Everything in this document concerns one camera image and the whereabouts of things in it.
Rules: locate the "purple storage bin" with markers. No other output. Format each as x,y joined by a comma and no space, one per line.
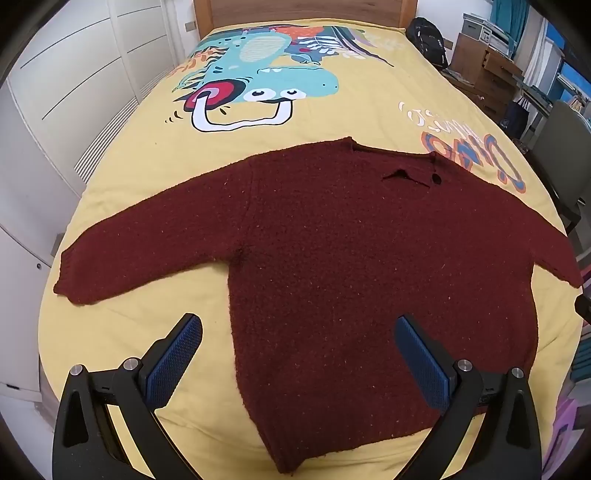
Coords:
565,420

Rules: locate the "dark navy bag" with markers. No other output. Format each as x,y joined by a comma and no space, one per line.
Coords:
515,117

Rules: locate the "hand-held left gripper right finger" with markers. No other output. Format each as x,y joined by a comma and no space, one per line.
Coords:
422,364

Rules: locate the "yellow printed blanket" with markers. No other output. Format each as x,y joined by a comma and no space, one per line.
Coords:
323,124

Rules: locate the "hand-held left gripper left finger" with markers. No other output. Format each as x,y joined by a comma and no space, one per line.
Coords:
173,364

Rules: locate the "grey printer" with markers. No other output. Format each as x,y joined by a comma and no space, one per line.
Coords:
480,27

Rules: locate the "dark red knitted sweater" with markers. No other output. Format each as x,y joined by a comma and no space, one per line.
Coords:
323,254

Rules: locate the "black backpack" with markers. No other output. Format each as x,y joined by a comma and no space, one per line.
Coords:
427,39

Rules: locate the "wooden bed headboard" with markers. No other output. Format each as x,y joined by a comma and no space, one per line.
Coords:
300,11

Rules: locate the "grey green chair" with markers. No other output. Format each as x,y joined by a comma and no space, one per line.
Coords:
561,138

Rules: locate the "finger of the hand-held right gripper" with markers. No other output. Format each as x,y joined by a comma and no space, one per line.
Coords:
584,309

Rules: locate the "white wardrobe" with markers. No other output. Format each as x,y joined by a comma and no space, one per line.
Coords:
69,92

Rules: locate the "wooden drawer cabinet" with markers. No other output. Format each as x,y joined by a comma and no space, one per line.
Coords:
489,74

